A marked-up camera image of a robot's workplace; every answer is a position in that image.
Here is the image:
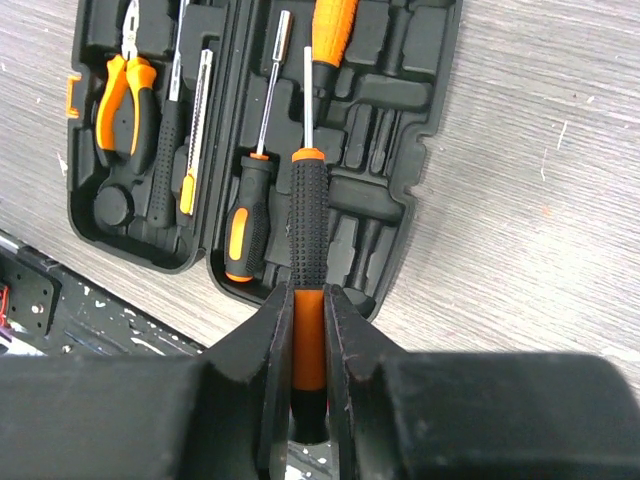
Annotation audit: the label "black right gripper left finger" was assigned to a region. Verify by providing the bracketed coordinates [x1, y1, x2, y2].
[1, 285, 293, 479]

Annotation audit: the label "black plastic tool case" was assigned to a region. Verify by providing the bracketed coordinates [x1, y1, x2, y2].
[66, 1, 462, 319]

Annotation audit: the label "orange black needle nose pliers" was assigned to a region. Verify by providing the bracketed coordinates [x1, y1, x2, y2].
[95, 1, 159, 175]

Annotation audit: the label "black handle claw hammer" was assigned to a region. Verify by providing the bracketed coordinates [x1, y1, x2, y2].
[147, 0, 191, 228]

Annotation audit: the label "orange handle black shaft screwdriver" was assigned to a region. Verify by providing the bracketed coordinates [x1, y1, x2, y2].
[311, 0, 358, 100]

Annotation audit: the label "black orange grip screwdriver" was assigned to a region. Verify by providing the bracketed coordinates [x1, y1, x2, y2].
[225, 10, 292, 283]

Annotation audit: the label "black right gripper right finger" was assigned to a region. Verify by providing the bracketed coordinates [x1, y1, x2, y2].
[324, 286, 639, 479]

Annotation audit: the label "small orange black precision screwdriver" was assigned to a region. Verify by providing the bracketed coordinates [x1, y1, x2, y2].
[290, 46, 328, 445]

